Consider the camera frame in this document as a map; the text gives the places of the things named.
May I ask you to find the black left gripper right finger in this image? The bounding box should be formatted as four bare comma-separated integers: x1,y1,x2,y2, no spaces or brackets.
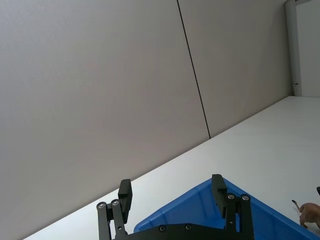
211,173,255,240

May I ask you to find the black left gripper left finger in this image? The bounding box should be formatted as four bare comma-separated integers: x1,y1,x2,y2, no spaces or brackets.
96,178,133,240

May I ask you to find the blue plastic bin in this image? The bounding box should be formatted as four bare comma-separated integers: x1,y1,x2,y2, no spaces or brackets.
133,177,320,240

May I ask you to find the brown toy animal figure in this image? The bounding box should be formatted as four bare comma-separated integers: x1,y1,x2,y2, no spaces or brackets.
291,199,320,229

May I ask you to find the white door frame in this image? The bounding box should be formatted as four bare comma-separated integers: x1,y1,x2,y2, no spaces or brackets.
284,0,320,97

